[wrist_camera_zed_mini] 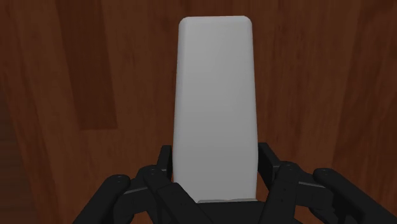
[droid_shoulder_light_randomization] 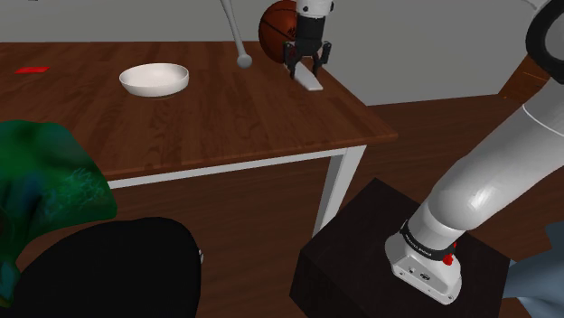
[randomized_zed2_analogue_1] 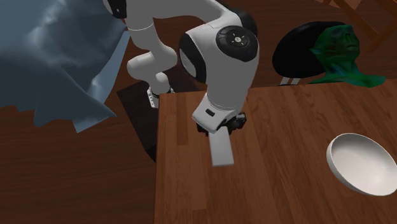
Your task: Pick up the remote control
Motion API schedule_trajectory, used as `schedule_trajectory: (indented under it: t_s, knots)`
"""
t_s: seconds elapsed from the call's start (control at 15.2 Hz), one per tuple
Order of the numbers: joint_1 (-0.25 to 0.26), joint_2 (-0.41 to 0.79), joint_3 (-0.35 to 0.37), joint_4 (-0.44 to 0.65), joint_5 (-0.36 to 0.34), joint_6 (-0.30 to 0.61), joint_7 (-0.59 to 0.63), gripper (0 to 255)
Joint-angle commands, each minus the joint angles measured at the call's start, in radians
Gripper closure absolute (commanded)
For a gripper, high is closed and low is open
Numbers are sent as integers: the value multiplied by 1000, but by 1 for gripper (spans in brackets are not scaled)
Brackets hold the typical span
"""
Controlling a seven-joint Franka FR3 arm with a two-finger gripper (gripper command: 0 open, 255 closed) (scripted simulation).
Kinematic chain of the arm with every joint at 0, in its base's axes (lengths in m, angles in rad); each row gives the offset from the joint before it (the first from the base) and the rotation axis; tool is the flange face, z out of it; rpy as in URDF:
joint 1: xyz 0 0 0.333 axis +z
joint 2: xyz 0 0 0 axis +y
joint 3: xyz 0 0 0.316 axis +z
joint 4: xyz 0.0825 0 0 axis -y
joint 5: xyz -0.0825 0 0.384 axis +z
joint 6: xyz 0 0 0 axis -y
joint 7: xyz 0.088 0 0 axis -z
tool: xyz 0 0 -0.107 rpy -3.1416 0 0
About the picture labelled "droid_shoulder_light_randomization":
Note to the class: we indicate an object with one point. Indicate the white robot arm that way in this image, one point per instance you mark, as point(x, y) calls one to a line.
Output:
point(493, 176)

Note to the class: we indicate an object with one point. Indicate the white bowl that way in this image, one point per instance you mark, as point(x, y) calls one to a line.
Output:
point(154, 79)

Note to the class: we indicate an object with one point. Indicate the grey-blue angular shape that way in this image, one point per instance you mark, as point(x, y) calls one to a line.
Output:
point(537, 277)

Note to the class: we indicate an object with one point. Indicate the red flat card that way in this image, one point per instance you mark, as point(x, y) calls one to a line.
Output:
point(31, 69)

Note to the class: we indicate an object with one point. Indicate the grey rod with ball end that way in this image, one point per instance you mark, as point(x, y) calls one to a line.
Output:
point(238, 39)

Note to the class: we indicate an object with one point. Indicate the green crumpled shape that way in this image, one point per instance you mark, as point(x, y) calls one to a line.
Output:
point(44, 176)

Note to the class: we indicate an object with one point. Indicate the orange basketball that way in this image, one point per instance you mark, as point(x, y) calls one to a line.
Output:
point(275, 31)

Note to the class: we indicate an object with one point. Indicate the dark robot stand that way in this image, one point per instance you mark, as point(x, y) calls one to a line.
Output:
point(352, 264)

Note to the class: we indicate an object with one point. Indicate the black rounded shape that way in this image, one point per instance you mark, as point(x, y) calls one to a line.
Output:
point(119, 273)

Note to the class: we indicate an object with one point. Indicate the brown wooden furniture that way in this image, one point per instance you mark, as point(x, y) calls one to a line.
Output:
point(524, 81)

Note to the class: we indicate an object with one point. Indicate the wooden table with white frame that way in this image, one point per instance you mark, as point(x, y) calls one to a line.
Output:
point(242, 123)

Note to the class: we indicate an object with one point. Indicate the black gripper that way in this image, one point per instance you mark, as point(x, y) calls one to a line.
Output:
point(311, 33)

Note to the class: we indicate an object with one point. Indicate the white flat bar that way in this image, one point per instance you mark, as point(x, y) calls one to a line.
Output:
point(310, 79)

